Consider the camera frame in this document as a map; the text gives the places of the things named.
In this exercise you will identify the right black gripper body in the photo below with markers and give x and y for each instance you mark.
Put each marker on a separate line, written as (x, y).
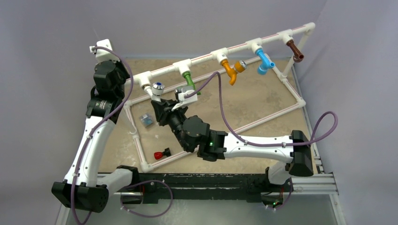
(174, 118)

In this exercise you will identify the white faucet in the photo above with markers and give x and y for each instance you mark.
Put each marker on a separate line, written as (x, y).
(154, 91)

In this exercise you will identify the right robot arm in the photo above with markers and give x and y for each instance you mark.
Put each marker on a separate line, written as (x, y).
(292, 152)

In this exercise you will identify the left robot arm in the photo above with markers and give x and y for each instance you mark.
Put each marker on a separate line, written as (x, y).
(81, 188)

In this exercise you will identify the green faucet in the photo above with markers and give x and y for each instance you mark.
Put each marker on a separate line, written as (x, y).
(187, 76)

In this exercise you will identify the orange faucet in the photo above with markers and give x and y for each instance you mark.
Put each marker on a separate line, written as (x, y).
(232, 72)

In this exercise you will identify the blue faucet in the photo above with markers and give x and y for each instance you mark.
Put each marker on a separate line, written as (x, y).
(266, 63)

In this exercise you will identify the brown faucet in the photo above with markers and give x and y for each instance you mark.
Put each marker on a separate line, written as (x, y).
(297, 54)

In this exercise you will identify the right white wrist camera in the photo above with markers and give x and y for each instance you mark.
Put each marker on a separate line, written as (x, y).
(185, 96)

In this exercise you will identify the black aluminium base frame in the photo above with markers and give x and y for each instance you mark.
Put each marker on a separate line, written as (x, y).
(252, 188)

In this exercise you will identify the white PVC pipe frame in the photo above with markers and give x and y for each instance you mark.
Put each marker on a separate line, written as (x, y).
(299, 35)

